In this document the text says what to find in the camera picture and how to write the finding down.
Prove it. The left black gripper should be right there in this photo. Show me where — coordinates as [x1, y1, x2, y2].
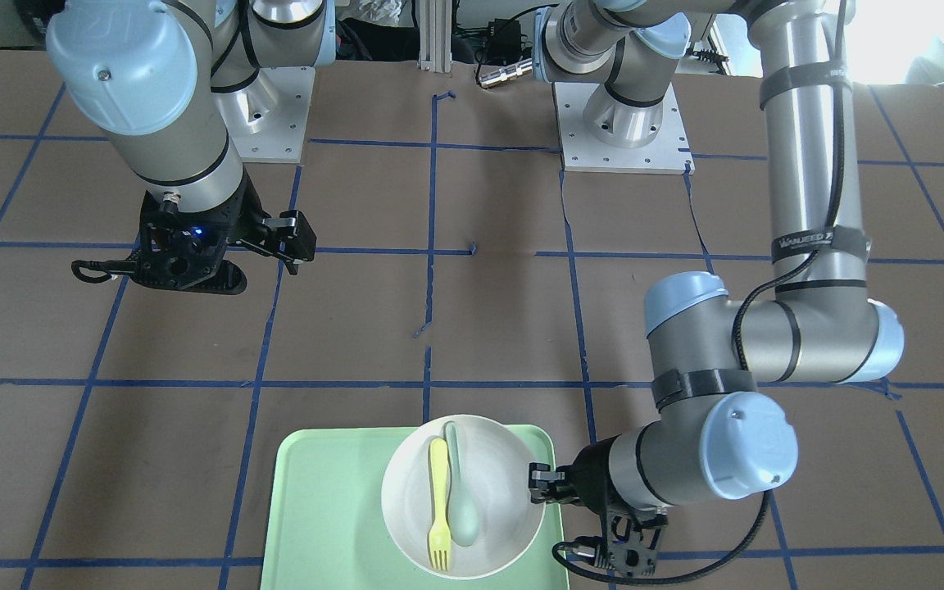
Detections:
[529, 439, 669, 578]

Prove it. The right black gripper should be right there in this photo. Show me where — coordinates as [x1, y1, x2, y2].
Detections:
[129, 173, 317, 295]

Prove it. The white round plate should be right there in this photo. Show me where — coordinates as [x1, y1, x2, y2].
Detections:
[379, 415, 555, 580]

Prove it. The yellow plastic fork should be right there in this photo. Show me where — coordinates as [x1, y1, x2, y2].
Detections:
[427, 437, 451, 574]

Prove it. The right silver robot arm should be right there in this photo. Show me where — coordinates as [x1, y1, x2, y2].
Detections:
[45, 1, 337, 295]

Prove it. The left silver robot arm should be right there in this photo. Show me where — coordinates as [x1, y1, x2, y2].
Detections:
[529, 1, 905, 586]

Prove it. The pale green plastic spoon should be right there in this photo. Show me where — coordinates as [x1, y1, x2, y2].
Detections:
[443, 421, 482, 547]

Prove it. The light green tray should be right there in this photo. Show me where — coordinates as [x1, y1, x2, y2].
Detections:
[260, 427, 570, 589]

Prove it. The silver cylindrical connector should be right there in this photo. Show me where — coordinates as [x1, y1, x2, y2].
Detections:
[476, 59, 534, 89]

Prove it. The black power adapter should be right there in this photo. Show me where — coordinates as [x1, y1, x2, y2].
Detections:
[484, 18, 522, 63]

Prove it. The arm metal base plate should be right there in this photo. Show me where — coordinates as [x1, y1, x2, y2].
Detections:
[553, 82, 696, 175]
[214, 66, 317, 165]

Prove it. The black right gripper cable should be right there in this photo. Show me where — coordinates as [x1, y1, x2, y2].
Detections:
[71, 260, 141, 284]

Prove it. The aluminium extrusion post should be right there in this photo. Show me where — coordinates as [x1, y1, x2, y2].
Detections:
[415, 0, 453, 77]

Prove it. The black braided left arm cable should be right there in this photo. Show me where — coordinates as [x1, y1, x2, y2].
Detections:
[552, 25, 854, 587]

